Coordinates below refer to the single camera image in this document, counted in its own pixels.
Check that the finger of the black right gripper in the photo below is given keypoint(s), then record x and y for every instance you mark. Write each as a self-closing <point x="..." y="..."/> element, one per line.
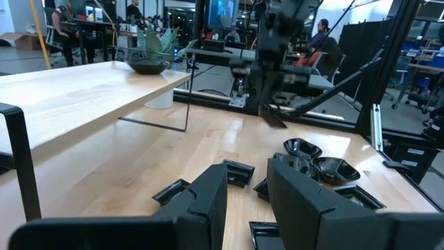
<point x="272" y="118"/>

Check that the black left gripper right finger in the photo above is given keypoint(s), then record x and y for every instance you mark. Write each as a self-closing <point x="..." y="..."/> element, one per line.
<point x="312" y="222"/>

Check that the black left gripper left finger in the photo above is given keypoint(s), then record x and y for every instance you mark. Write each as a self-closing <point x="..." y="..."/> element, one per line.
<point x="194" y="222"/>

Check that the black deep square mini plate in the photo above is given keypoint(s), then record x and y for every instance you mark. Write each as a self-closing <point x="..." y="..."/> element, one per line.
<point x="263" y="236"/>
<point x="359" y="197"/>

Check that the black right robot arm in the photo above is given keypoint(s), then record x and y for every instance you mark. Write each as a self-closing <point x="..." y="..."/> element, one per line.
<point x="281" y="31"/>

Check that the black footed flared mini plate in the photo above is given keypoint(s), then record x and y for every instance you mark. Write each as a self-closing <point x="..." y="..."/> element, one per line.
<point x="301" y="148"/>
<point x="295" y="162"/>
<point x="336" y="170"/>

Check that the black leaf-shaped mini plate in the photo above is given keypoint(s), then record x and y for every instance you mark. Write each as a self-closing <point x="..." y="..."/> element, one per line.
<point x="149" y="66"/>

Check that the silver mounting plate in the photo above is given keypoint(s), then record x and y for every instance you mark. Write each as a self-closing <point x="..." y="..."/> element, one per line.
<point x="238" y="100"/>

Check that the person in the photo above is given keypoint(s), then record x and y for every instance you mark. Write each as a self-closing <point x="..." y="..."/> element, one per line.
<point x="320" y="38"/>
<point x="133" y="12"/>
<point x="232" y="35"/>
<point x="67" y="31"/>

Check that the desk monitor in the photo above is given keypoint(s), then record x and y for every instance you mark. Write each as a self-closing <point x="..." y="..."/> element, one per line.
<point x="222" y="14"/>

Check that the black room partition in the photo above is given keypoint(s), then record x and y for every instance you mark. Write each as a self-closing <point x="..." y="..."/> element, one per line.
<point x="360" y="52"/>

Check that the white plant pot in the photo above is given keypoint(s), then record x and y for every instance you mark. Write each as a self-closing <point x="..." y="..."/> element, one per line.
<point x="161" y="102"/>

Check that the black box with white labels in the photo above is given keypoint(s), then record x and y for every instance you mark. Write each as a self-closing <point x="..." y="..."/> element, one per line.
<point x="412" y="156"/>

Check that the green snake plant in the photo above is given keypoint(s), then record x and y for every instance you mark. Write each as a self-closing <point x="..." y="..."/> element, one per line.
<point x="152" y="43"/>

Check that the black work desk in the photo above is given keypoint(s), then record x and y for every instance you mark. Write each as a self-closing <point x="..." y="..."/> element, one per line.
<point x="90" y="24"/>

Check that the cardboard box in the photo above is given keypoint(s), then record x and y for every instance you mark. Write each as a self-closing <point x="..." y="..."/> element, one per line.
<point x="21" y="41"/>

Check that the silver upright bracket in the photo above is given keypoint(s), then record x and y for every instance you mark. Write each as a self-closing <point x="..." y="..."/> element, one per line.
<point x="376" y="128"/>

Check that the black aluminium rig frame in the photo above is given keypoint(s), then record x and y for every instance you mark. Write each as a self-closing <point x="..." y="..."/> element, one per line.
<point x="388" y="69"/>

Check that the wooden shelf with black frame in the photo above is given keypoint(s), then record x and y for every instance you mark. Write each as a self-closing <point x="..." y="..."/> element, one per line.
<point x="69" y="97"/>

